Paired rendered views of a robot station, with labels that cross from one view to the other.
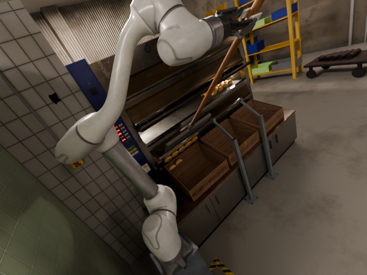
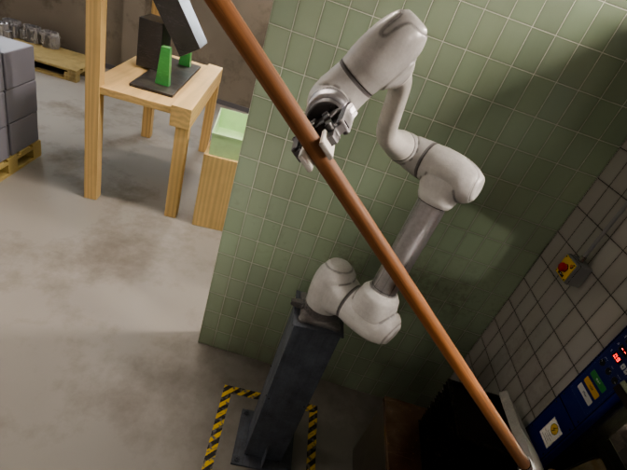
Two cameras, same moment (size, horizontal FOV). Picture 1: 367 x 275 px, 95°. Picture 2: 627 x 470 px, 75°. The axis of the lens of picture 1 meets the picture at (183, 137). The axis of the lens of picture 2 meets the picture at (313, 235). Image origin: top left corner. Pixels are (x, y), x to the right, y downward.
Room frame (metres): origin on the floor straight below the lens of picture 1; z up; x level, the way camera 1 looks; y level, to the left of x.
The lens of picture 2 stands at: (0.96, -0.98, 2.14)
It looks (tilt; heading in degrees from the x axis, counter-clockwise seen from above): 30 degrees down; 111
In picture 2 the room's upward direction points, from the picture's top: 20 degrees clockwise
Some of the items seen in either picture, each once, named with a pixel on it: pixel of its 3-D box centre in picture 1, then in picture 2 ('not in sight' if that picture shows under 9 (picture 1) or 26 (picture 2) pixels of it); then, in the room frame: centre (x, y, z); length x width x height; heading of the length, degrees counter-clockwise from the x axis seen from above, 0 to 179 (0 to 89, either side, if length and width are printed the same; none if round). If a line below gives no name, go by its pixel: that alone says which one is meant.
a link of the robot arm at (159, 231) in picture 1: (160, 233); (333, 284); (0.62, 0.32, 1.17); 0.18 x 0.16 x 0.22; 170
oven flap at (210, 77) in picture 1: (194, 81); not in sight; (2.08, -0.40, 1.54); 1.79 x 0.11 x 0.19; 115
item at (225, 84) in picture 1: (210, 87); not in sight; (2.72, -0.74, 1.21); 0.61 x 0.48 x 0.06; 25
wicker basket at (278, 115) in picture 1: (256, 116); not in sight; (2.10, -1.08, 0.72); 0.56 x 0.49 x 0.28; 116
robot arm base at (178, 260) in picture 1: (172, 251); (316, 306); (0.59, 0.31, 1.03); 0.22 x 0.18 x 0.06; 29
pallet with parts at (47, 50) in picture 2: not in sight; (40, 48); (-5.40, 2.64, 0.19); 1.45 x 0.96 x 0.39; 29
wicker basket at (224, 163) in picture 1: (195, 167); not in sight; (1.59, 0.01, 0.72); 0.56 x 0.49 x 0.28; 113
